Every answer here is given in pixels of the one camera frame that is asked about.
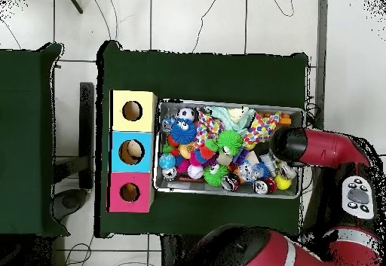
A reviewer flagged silver wire mesh bin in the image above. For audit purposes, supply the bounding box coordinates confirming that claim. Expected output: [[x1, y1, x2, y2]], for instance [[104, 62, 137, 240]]
[[152, 98, 305, 200]]

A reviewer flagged yellow ball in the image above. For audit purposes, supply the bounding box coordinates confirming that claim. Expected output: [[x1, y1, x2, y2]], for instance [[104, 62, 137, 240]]
[[274, 175, 293, 191]]

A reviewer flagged black and white soccer ball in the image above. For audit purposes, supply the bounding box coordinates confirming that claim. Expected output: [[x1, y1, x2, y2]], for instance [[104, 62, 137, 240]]
[[176, 106, 196, 122]]

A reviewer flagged blue globe ball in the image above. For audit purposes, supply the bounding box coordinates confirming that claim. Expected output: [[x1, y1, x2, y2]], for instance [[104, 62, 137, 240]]
[[158, 153, 176, 170]]

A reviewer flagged wooden box with three holes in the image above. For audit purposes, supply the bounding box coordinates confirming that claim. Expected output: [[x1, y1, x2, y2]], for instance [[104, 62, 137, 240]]
[[106, 89, 158, 213]]

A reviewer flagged colourful polka dot cloth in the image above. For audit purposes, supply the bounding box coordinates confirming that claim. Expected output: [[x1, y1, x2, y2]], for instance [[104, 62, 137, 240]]
[[242, 111, 282, 150], [195, 109, 225, 148]]

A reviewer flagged mint green cloth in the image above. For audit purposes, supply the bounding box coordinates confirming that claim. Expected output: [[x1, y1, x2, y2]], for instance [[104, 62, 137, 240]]
[[204, 105, 256, 134]]

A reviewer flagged large green spiky ball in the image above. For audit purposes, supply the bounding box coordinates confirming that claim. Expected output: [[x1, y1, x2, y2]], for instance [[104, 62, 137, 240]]
[[207, 129, 244, 156]]

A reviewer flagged black upright panel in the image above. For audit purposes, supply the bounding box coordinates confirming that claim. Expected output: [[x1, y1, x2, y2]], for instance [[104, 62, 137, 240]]
[[52, 81, 96, 222]]

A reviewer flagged cream yellow cloth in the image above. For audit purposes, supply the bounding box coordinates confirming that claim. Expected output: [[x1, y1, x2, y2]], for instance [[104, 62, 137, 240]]
[[227, 106, 251, 121]]

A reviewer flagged blue spiky ball with eyes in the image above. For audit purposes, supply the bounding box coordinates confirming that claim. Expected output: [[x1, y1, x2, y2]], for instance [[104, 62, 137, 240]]
[[170, 118, 198, 145]]

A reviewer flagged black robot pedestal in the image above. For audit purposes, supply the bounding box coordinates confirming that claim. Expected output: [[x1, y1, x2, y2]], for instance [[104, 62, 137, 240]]
[[161, 234, 206, 266]]

